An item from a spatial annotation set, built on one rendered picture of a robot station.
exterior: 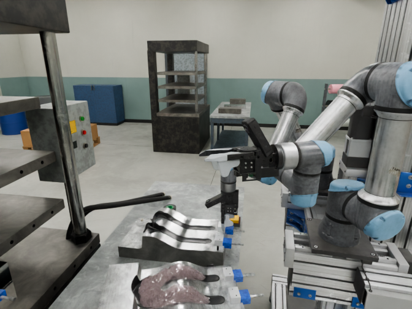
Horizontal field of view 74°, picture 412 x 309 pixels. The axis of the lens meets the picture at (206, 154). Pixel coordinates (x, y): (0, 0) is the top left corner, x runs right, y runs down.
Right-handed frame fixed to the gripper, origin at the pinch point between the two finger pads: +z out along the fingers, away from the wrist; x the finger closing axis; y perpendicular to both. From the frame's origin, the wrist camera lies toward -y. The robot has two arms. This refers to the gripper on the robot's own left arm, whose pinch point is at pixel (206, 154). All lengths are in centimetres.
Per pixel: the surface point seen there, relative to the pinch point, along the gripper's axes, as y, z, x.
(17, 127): 33, 325, 695
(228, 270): 54, -14, 29
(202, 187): 49, -23, 124
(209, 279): 57, -6, 29
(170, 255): 55, 8, 48
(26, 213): 33, 70, 63
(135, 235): 51, 24, 64
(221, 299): 59, -8, 19
